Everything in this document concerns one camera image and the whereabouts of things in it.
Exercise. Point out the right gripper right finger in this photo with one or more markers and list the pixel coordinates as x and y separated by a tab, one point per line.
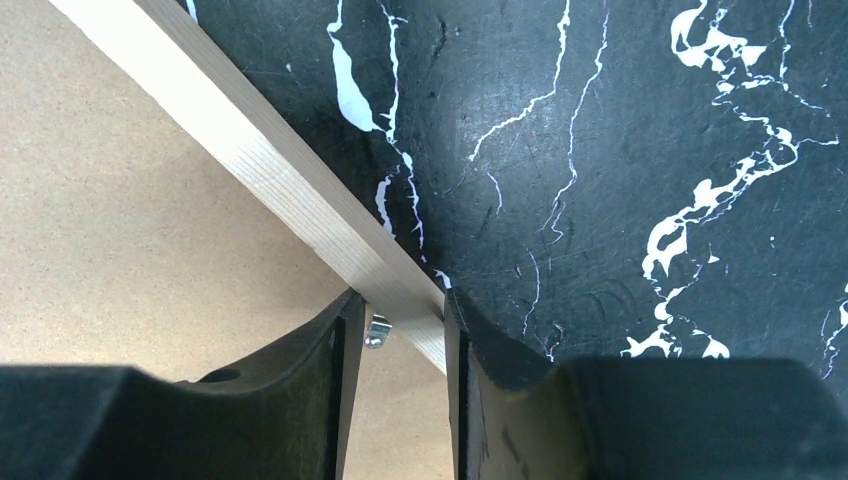
516	415

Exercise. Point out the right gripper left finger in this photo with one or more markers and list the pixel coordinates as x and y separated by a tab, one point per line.
282	412

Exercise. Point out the light wooden picture frame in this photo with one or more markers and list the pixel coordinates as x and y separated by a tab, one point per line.
176	63

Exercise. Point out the brown cardboard backing board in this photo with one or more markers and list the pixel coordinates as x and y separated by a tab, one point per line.
122	240

